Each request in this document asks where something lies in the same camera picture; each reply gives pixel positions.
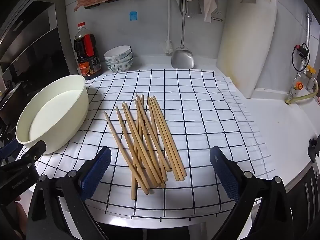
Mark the black plastic bracket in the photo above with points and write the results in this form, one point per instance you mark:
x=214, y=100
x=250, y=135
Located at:
x=314, y=150

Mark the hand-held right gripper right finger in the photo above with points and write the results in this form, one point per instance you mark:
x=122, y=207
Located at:
x=225, y=175

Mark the blue plastic wall hook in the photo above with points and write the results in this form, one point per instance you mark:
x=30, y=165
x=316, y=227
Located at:
x=133, y=16

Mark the white black-checked cloth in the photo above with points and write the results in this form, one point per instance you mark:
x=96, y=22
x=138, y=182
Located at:
x=200, y=120

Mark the dark soy sauce bottle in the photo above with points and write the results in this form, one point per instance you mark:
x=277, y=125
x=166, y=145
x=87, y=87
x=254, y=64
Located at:
x=86, y=62

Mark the beige hanging towel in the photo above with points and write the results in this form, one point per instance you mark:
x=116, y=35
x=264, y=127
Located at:
x=207, y=5

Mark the red gas valve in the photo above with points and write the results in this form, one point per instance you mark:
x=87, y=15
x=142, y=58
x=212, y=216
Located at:
x=303, y=52

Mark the dark cooking pot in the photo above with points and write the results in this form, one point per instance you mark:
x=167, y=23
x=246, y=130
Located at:
x=7, y=100

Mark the metal spatula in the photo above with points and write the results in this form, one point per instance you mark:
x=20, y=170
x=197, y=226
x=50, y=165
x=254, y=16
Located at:
x=182, y=58

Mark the white dish brush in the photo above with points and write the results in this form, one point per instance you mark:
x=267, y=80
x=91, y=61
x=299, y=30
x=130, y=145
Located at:
x=168, y=46

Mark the black range hood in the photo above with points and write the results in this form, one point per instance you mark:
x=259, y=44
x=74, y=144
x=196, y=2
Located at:
x=30, y=42

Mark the metal gas pipe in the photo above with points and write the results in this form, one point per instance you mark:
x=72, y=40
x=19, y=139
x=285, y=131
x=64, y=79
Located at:
x=308, y=30

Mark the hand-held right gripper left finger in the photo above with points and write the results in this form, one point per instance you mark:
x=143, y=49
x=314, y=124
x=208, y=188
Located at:
x=96, y=172

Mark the metal peeler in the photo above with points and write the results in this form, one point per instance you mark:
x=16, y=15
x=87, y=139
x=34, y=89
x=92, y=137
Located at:
x=218, y=18

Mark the white blue floral bowl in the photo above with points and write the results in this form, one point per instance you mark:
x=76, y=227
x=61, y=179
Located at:
x=118, y=68
x=125, y=61
x=117, y=53

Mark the pile of wooden chopsticks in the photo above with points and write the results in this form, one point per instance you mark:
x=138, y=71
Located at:
x=146, y=152

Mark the white plastic basin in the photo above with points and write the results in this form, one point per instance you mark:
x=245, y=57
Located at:
x=50, y=112

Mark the white cutting board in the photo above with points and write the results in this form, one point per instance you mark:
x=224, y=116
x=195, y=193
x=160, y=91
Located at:
x=245, y=42

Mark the person's left hand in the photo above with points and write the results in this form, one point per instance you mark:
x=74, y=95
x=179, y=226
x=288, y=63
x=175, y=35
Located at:
x=21, y=212

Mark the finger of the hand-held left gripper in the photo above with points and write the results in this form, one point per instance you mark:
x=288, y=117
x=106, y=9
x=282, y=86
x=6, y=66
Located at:
x=37, y=151
x=8, y=148

